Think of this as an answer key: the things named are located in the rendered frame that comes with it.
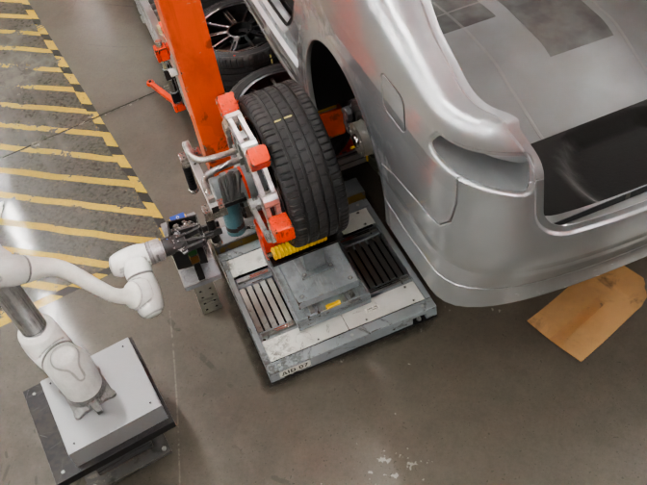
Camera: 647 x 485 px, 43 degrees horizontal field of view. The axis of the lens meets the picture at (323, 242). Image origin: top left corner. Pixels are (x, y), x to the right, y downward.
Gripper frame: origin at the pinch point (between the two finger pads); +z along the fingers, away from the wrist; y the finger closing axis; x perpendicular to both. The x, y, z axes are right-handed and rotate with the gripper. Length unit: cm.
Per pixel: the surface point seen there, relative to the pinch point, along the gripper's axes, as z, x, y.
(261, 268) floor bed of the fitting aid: 20, -82, -44
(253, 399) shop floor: -8, -83, 27
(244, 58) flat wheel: 56, -33, -149
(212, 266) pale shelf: -3.9, -38.1, -16.7
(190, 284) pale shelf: -15.7, -38.1, -11.3
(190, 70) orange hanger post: 16, 31, -60
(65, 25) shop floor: -33, -84, -331
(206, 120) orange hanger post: 16, 4, -60
